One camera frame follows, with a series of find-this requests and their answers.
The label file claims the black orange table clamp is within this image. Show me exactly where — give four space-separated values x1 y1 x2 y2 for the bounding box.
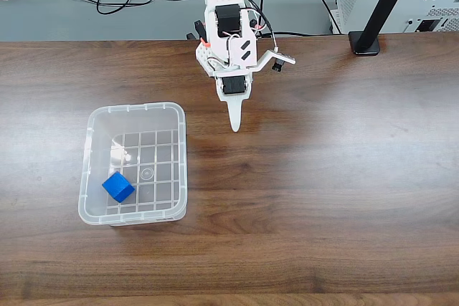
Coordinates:
185 19 212 47

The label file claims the clear plastic bin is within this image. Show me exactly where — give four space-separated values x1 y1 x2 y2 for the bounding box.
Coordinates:
77 101 189 227

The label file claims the black pole stand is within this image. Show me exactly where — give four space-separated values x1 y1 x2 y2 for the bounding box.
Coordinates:
348 0 420 57

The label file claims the wrist camera on white bracket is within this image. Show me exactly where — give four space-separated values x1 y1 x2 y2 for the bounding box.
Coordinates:
212 49 297 78

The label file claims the black camera cable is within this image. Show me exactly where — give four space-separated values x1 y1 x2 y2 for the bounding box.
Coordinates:
235 0 279 52

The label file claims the blue cube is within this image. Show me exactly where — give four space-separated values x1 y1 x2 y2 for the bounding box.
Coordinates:
101 171 136 204

